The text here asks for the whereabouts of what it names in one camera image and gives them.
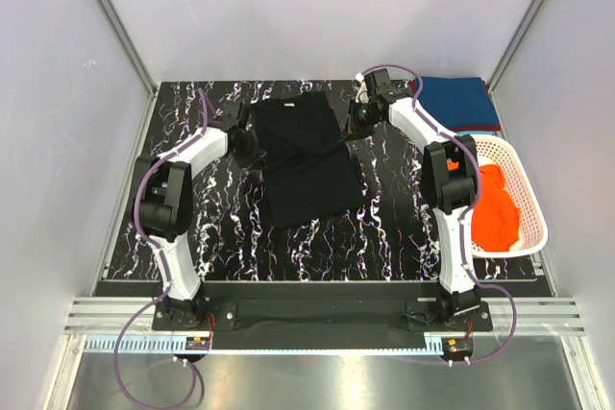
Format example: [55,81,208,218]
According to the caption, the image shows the left aluminium frame post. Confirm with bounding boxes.
[95,0,158,97]

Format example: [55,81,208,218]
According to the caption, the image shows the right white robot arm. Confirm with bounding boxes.
[343,65,481,330]

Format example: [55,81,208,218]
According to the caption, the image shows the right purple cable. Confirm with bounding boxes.
[367,62,519,366]

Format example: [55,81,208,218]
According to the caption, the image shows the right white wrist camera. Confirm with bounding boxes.
[355,73,369,104]

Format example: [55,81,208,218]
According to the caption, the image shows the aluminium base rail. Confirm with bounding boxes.
[63,297,584,335]

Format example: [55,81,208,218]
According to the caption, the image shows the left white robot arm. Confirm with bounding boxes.
[127,103,263,329]

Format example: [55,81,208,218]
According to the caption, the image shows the orange t shirt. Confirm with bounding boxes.
[471,164,521,253]

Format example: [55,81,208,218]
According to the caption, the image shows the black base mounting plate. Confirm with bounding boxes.
[153,281,493,350]

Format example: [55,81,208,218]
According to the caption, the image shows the slotted cable duct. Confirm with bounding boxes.
[85,334,444,356]

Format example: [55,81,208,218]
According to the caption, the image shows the black t shirt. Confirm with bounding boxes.
[251,91,365,229]

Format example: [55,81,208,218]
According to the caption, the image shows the folded light blue t shirt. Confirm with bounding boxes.
[455,131,501,143]

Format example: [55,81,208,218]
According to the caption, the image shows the white plastic laundry basket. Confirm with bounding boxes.
[472,138,548,259]

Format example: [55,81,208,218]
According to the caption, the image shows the right aluminium frame post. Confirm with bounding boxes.
[487,0,548,91]

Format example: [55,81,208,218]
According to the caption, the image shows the aluminium frame post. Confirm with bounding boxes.
[95,0,158,97]
[487,0,548,91]

